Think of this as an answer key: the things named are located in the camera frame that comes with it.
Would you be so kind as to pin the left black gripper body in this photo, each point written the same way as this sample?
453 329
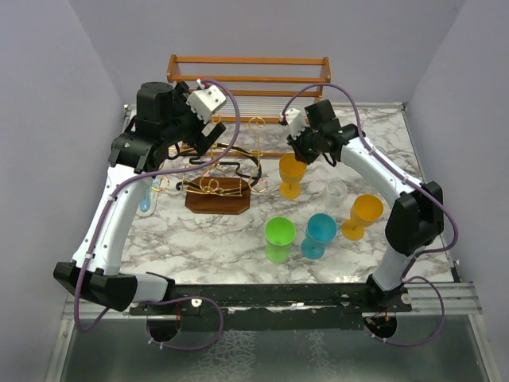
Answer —
189 124

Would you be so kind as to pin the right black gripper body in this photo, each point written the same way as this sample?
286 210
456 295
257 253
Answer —
306 145

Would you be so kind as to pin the orange wine glass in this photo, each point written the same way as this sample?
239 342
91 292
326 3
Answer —
291 172
365 211

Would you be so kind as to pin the gold wire wine glass rack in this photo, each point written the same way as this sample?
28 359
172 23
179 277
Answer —
222 188

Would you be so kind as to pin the blue plastic wine glass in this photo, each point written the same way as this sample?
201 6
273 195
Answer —
320 231

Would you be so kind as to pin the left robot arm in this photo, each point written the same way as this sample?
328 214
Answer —
165 115

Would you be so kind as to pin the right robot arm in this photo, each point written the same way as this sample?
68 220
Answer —
415 219

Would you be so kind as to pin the wooden shelf rack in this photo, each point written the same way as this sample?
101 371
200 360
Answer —
261 85

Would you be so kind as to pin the green plastic wine glass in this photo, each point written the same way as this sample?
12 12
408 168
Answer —
280 233

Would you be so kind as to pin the clear glass cup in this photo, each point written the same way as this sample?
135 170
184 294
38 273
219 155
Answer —
334 194

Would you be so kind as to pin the blue packaged item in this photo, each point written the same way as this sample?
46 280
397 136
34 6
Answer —
149 202

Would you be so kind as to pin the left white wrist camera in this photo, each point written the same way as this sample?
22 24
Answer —
205 101

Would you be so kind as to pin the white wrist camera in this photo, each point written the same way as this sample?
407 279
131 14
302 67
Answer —
295 121
205 101

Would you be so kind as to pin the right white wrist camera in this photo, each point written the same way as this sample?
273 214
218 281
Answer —
295 121

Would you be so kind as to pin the black base frame bar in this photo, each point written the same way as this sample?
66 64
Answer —
260 307

